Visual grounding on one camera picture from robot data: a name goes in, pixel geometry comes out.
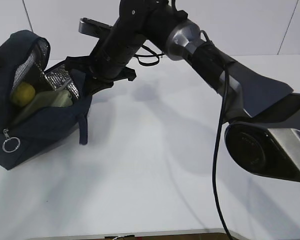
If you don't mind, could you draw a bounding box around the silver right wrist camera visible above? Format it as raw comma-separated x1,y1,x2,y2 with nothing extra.
78,17,112,39

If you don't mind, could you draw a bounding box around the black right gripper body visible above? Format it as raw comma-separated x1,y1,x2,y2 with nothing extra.
65,25,137,82

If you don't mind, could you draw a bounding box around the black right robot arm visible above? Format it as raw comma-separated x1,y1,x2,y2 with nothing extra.
65,0,300,183

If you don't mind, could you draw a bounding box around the silver zipper pull ring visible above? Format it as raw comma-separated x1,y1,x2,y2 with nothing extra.
1,128,21,153

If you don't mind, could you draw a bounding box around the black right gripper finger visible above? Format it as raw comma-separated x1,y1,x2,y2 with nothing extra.
89,79,114,96
83,67,94,96

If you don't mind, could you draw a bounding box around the yellow lemon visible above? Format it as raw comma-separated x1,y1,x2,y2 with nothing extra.
10,82,36,107

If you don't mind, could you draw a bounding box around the dark navy lunch bag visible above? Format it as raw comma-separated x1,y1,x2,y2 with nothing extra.
0,30,92,170

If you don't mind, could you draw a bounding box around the glass container with green lid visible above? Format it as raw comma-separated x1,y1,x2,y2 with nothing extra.
11,89,73,126

